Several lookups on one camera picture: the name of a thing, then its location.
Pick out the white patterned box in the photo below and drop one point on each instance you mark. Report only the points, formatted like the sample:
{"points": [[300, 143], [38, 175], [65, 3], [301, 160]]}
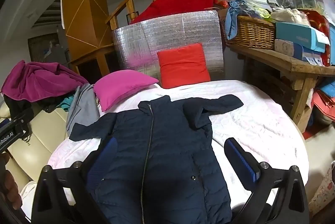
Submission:
{"points": [[284, 47]]}

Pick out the wicker basket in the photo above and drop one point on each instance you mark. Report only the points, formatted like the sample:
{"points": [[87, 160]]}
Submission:
{"points": [[251, 33]]}

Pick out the red blanket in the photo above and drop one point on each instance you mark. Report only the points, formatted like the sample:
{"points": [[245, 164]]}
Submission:
{"points": [[178, 1]]}

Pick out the yellow green plastic bag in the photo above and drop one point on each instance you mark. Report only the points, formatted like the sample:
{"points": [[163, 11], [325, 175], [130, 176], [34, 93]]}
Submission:
{"points": [[261, 11]]}

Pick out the plastic bag with cream contents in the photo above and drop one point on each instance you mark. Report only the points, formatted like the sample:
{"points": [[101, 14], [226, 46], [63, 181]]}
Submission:
{"points": [[288, 16]]}

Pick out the patterned gift bag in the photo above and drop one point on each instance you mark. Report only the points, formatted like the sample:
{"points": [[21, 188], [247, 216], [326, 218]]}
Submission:
{"points": [[324, 190]]}

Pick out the red pillow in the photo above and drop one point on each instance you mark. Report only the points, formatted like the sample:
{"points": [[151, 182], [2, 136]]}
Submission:
{"points": [[183, 67]]}

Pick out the coral pink bag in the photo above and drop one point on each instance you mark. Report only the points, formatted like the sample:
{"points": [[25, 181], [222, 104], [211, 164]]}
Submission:
{"points": [[324, 106]]}

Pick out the silver foil insulation board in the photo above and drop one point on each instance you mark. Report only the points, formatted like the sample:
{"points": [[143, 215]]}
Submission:
{"points": [[167, 30]]}

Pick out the blue shoe box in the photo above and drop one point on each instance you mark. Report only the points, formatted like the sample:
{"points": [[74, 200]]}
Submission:
{"points": [[295, 35]]}

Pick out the white blanket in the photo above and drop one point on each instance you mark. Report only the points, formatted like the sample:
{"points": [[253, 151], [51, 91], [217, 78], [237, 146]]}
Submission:
{"points": [[261, 130]]}

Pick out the wooden table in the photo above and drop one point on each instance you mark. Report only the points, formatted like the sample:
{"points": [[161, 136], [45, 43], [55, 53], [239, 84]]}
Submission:
{"points": [[288, 62]]}

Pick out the dark lattice door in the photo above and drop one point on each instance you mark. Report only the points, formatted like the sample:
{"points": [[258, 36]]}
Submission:
{"points": [[39, 48]]}

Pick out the magenta fleece garment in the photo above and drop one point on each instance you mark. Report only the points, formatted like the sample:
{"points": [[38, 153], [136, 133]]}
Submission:
{"points": [[39, 80]]}

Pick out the person's left hand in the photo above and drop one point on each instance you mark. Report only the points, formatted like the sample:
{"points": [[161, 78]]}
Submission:
{"points": [[11, 187]]}

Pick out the light blue cloth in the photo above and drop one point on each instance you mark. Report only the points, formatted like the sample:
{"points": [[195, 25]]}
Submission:
{"points": [[233, 20]]}

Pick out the magenta pillow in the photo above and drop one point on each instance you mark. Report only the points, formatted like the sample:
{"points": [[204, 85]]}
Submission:
{"points": [[120, 88]]}

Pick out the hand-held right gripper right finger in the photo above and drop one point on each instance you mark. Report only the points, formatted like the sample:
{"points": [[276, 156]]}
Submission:
{"points": [[240, 161]]}

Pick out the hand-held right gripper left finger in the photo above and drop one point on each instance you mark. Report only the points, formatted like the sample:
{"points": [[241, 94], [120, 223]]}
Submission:
{"points": [[104, 158]]}

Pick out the red patterned cloth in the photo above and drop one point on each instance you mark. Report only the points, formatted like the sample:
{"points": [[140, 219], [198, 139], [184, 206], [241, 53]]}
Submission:
{"points": [[319, 22]]}

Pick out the black garment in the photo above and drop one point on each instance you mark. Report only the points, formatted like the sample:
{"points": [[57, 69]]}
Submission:
{"points": [[49, 105]]}

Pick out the blue bag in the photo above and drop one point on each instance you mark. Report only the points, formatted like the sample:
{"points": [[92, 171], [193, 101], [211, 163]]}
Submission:
{"points": [[328, 89]]}

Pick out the navy puffer jacket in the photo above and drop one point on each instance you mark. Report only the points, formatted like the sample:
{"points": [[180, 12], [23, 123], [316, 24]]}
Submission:
{"points": [[162, 161]]}

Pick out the teal garment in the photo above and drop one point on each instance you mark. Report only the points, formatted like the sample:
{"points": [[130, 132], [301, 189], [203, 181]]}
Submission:
{"points": [[66, 103]]}

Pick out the blue and white box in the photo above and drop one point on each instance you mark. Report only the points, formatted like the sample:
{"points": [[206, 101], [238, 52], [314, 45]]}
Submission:
{"points": [[308, 55]]}

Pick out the white cloth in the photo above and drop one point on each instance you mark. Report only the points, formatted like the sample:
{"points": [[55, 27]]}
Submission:
{"points": [[27, 195]]}

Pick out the orange wooden pillar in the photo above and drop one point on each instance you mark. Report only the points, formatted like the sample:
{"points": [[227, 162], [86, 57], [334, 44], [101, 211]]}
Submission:
{"points": [[83, 4]]}

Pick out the grey garment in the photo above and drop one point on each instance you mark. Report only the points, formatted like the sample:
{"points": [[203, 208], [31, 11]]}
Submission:
{"points": [[83, 109]]}

